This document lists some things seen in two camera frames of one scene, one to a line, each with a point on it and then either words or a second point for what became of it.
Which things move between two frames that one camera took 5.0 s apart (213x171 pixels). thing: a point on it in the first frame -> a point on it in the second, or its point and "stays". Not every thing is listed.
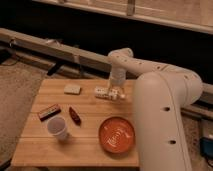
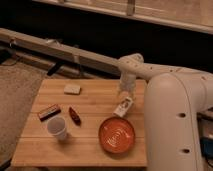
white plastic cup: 57,126 stays
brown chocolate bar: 49,112 stays
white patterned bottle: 110,93 -> 122,109
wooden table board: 79,123 stays
